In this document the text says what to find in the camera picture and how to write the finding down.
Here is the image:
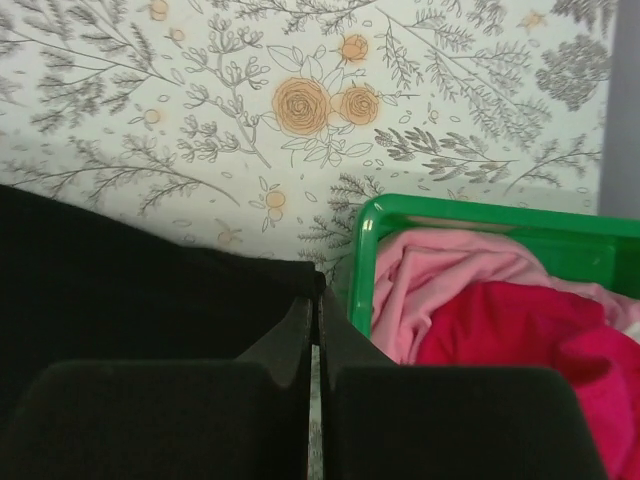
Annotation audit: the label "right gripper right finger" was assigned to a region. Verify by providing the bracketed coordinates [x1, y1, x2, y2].
[317, 290, 606, 479]

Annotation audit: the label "pink t shirt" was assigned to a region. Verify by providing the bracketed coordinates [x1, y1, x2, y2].
[370, 228, 639, 364]

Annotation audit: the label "black t shirt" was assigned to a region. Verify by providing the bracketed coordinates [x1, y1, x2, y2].
[0, 183, 329, 431]

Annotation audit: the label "red t shirt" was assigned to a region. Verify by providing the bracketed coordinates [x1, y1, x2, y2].
[415, 282, 639, 479]

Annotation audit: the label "green plastic bin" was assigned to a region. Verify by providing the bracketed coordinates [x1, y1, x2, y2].
[347, 194, 639, 336]

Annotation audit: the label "floral table mat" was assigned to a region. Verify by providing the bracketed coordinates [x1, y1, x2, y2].
[0, 0, 619, 480]

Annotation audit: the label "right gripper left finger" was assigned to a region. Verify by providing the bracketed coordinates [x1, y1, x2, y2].
[1, 298, 313, 479]

